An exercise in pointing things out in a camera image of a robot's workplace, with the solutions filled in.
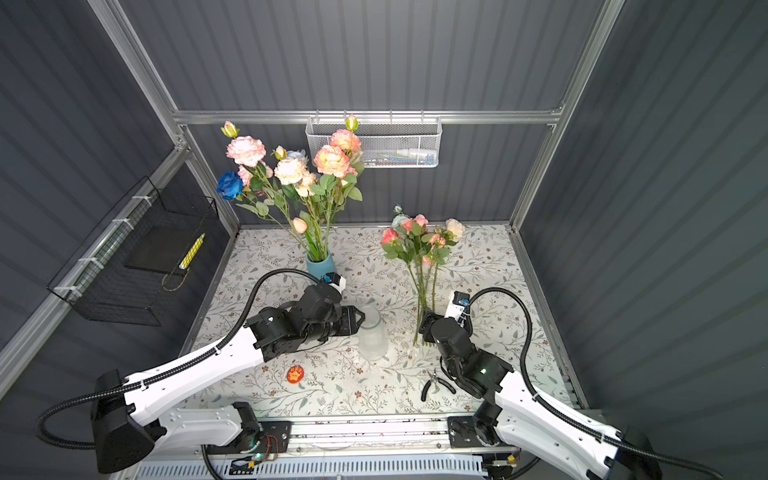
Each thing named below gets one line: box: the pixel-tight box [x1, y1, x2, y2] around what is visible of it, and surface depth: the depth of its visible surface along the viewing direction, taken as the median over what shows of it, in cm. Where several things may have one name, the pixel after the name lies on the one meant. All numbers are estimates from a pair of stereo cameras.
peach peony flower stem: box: [314, 114, 364, 259], surface depth 69 cm
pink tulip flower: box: [292, 217, 319, 260], surface depth 83 cm
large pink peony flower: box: [226, 135, 266, 168], surface depth 65 cm
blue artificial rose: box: [216, 171, 243, 200], surface depth 72 cm
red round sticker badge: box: [286, 365, 305, 384], surface depth 86 cm
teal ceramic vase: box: [306, 251, 337, 280], surface depth 86 cm
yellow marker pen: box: [179, 232, 206, 270], surface depth 77 cm
